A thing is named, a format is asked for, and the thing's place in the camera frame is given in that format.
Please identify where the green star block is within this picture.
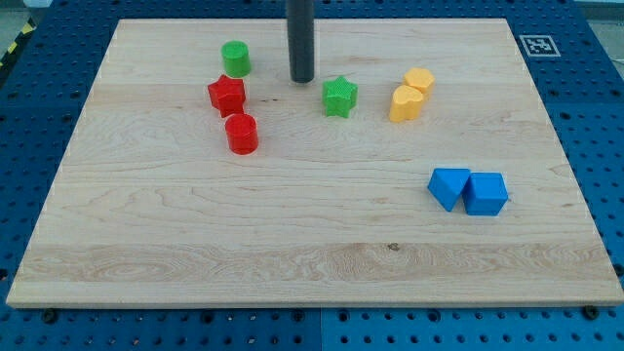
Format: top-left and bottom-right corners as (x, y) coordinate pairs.
(322, 76), (359, 118)

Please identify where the yellow heart block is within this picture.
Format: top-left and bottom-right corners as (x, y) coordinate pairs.
(389, 85), (425, 123)

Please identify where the black yellow hazard tape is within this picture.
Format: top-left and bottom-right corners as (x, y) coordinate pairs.
(1, 18), (37, 71)

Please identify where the red cylinder block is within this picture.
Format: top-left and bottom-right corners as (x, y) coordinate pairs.
(224, 113), (258, 155)

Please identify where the white fiducial marker tag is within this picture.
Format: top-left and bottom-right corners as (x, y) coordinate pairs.
(520, 34), (561, 58)

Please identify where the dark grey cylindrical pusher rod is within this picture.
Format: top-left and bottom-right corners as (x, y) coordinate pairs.
(286, 0), (315, 83)

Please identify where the green cylinder block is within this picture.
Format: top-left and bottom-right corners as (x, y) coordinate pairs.
(220, 40), (252, 78)

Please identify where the yellow hexagon block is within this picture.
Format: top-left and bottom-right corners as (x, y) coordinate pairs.
(403, 67), (436, 100)

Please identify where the blue cube block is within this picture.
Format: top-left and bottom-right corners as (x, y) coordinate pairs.
(462, 173), (508, 216)

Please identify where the blue triangle block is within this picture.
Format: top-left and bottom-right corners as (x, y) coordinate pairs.
(427, 168), (471, 212)

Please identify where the red star block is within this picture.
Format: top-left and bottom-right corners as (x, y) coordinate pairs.
(207, 75), (246, 118)

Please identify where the light wooden board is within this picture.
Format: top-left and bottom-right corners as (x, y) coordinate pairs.
(7, 19), (623, 309)

